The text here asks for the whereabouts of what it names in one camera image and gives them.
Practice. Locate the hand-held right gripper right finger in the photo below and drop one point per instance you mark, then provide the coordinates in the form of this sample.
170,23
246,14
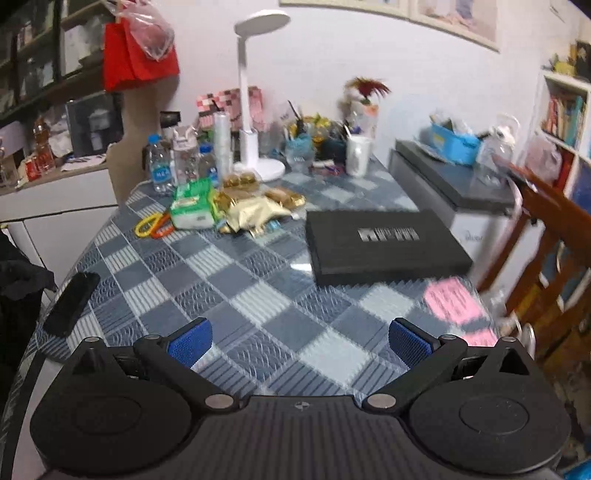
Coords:
408,344

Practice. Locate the black cap bottle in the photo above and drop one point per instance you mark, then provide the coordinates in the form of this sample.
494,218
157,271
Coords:
169,119

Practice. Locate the white mug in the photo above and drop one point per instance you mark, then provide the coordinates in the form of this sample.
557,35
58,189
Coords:
358,157

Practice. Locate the dark glass cabinet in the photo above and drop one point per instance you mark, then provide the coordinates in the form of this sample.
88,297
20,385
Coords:
37,99

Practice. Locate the pink checkered box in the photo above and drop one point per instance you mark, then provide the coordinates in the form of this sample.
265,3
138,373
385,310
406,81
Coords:
207,104

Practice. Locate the white plastic bag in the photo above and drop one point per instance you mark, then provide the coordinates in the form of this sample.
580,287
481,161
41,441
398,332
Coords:
512,323

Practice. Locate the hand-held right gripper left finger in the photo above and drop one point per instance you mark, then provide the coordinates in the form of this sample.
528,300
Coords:
191,344

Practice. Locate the blue checked desktop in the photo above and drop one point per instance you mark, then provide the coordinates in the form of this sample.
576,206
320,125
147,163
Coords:
231,277

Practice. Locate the white bookshelf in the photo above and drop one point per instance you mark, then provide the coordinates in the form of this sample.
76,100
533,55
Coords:
561,79

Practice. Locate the dark pen holder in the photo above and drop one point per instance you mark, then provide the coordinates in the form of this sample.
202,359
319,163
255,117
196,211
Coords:
332,150

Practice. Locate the dark framed picture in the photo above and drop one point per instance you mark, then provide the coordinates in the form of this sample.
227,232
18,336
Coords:
94,124

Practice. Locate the white low cabinet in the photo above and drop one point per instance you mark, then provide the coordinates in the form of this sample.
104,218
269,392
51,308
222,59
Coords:
60,189

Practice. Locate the gold foil bag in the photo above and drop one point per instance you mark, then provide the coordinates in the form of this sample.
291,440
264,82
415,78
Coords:
249,212

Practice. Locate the clear plastic bag roll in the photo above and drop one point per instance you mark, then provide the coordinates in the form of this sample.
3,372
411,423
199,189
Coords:
222,143

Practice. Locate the white mini fridge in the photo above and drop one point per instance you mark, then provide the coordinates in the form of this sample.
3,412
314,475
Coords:
461,184

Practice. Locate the clear water jug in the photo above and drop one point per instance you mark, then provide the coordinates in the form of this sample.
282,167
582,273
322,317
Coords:
498,152

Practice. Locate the gold snack packet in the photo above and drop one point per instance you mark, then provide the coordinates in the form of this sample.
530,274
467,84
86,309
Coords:
286,197

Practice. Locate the dark jacket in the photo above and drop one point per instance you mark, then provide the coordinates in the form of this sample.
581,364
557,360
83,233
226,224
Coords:
18,286

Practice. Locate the red can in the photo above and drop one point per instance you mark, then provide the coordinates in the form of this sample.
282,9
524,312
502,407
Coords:
33,168

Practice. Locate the small blue cap bottle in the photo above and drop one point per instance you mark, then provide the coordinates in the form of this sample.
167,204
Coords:
207,166

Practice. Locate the wooden chair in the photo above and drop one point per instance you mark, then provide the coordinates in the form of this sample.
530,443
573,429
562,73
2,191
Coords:
545,194

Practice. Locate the clear bottle with white lid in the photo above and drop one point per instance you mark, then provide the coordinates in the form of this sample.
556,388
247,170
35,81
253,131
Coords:
185,161

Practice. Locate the blue plastic basket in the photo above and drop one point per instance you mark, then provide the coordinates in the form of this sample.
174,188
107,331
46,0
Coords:
455,145

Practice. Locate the gold chocolate tray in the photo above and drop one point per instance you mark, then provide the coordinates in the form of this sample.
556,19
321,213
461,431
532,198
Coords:
240,180

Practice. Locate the black smartphone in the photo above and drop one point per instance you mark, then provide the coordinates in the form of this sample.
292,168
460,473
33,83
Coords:
71,302

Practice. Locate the black box lid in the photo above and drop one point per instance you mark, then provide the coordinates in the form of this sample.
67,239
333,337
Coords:
369,263

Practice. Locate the red bag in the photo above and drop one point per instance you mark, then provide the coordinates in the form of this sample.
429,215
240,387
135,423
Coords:
134,64

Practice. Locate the green tissue pack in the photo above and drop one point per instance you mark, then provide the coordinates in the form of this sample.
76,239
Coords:
191,207

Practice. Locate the blue label water bottle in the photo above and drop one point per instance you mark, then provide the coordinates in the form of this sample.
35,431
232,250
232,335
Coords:
161,173

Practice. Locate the white desk lamp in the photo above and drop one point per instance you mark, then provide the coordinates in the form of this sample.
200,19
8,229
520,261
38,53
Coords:
249,157

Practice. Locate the red plant in white vase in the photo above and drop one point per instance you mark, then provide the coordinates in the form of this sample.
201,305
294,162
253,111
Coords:
364,115

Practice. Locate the translucent plastic bag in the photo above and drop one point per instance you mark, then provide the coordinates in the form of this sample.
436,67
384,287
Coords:
545,159

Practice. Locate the orange drink bottle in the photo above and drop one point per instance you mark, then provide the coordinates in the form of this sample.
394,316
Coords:
42,147

